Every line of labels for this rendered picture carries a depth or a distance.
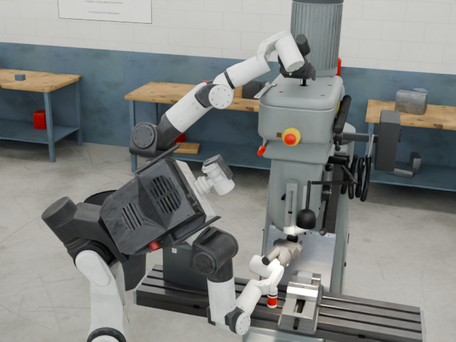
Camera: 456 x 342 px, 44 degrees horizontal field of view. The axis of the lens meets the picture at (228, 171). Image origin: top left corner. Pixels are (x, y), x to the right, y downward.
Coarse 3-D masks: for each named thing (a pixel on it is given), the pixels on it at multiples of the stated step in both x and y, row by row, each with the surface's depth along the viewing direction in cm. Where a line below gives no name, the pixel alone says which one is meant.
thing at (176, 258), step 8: (168, 248) 249; (176, 248) 247; (184, 248) 246; (168, 256) 250; (176, 256) 249; (184, 256) 247; (168, 264) 252; (176, 264) 250; (184, 264) 249; (168, 272) 253; (176, 272) 252; (184, 272) 250; (192, 272) 248; (168, 280) 255; (176, 280) 253; (184, 280) 252; (192, 280) 250; (200, 280) 248; (200, 288) 250
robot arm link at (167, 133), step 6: (162, 120) 191; (168, 120) 190; (156, 126) 191; (162, 126) 190; (168, 126) 190; (162, 132) 190; (168, 132) 190; (174, 132) 191; (180, 132) 192; (162, 138) 191; (168, 138) 192; (174, 138) 194; (162, 144) 192; (168, 144) 195; (162, 150) 196
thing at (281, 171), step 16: (272, 160) 217; (272, 176) 219; (288, 176) 215; (304, 176) 213; (320, 176) 215; (272, 192) 220; (304, 192) 215; (320, 192) 222; (272, 208) 222; (304, 208) 217
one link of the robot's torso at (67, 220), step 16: (48, 208) 193; (64, 208) 187; (80, 208) 193; (96, 208) 195; (48, 224) 188; (64, 224) 186; (80, 224) 187; (96, 224) 187; (64, 240) 190; (80, 240) 190; (96, 240) 189; (112, 240) 190; (128, 256) 194
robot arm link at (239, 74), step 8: (240, 64) 185; (248, 64) 184; (256, 64) 183; (224, 72) 187; (232, 72) 185; (240, 72) 184; (248, 72) 184; (256, 72) 184; (216, 80) 186; (224, 80) 185; (232, 80) 185; (240, 80) 185; (248, 80) 186; (232, 88) 188
